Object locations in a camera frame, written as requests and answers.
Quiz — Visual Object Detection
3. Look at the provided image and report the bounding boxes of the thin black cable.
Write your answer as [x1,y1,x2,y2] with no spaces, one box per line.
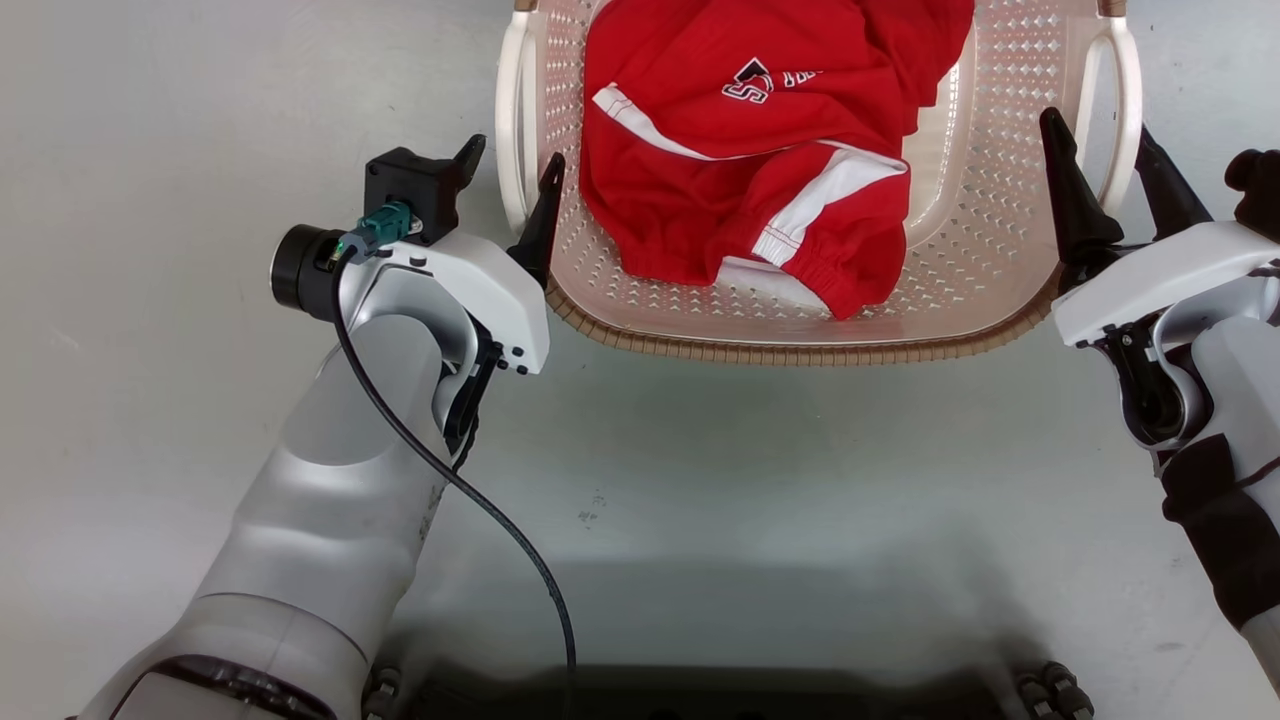
[331,240,578,720]

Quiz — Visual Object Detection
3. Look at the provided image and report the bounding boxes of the teal cable connector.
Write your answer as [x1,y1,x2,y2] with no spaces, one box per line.
[345,200,417,265]

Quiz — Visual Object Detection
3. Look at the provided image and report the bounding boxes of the beige perforated plastic laundry basket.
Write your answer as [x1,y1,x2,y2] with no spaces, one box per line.
[495,0,1144,367]

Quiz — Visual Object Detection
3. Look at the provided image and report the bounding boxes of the red and white sports garment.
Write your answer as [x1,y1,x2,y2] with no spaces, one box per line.
[578,0,976,321]

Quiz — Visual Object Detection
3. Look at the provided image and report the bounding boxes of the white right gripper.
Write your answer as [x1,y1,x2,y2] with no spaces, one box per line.
[1039,106,1280,350]

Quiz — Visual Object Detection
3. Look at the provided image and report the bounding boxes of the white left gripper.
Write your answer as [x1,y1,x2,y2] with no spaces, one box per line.
[337,134,567,377]

